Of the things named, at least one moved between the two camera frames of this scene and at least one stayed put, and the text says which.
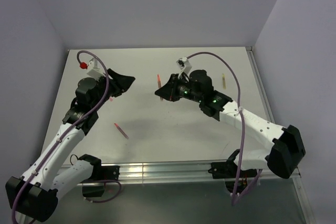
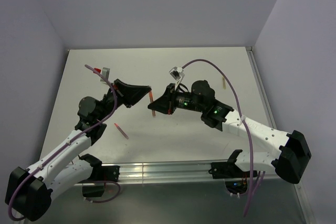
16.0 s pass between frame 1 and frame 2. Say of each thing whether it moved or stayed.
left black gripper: moved
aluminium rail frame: stayed
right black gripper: moved
